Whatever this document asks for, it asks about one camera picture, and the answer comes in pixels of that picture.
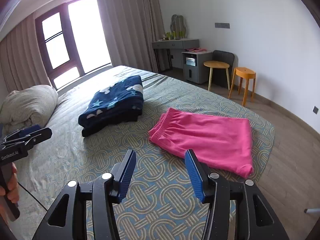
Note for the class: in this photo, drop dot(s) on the folded patterned comforter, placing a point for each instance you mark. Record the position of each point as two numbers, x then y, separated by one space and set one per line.
28 107

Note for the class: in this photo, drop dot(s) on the pink fleece pants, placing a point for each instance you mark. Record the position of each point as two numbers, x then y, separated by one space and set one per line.
220 142

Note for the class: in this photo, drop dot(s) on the person's left hand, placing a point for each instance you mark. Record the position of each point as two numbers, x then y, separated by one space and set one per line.
12 185

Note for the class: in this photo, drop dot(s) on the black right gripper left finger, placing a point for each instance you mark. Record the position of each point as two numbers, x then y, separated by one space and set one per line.
122 173

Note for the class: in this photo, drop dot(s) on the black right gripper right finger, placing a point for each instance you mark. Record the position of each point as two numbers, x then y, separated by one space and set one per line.
198 174

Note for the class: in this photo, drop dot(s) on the patterned blue-gold bedspread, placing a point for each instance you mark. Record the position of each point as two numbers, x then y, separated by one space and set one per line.
160 202

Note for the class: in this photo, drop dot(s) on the navy star-print folded blanket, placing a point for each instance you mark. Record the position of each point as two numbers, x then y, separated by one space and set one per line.
121 101

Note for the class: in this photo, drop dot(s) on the grey bedside cabinet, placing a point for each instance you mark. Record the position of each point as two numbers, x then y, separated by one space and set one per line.
193 66

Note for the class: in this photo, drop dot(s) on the dark grey chair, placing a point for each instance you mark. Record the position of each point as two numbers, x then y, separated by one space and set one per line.
222 73

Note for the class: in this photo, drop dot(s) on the grey wall switch panel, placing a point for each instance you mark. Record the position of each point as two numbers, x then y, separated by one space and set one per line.
222 25

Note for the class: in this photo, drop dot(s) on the grey vanity desk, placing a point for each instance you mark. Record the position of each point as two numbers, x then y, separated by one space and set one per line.
168 53

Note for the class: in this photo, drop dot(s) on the wooden framed window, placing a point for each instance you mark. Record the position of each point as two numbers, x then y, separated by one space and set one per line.
72 41

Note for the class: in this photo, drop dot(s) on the wavy vanity mirror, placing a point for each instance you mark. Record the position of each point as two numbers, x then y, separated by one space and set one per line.
178 27

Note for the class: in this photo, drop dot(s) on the beige curtain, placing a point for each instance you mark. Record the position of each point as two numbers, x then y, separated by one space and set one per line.
130 26

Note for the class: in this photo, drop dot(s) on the round wooden side table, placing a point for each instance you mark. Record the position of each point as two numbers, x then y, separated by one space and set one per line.
215 72

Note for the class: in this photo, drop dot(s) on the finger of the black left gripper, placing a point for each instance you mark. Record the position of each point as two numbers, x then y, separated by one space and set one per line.
37 137
22 132

